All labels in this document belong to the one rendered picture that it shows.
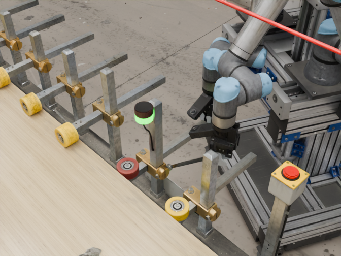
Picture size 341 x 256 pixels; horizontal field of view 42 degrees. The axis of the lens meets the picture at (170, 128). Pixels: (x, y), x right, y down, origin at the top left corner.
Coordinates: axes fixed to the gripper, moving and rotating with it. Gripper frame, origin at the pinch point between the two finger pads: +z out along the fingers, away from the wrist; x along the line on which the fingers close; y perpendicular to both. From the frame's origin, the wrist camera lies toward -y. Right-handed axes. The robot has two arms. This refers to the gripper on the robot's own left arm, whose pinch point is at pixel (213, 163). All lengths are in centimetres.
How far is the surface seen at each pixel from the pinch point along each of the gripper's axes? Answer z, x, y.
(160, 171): 6.5, -6.2, -17.9
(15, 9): -2, 57, -134
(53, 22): -2, 54, -109
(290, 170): -30.0, -21.1, 27.1
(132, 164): 2.6, -10.6, -26.7
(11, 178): 3, -34, -61
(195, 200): 6.9, -12.5, -1.1
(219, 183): 7.9, -1.2, 3.3
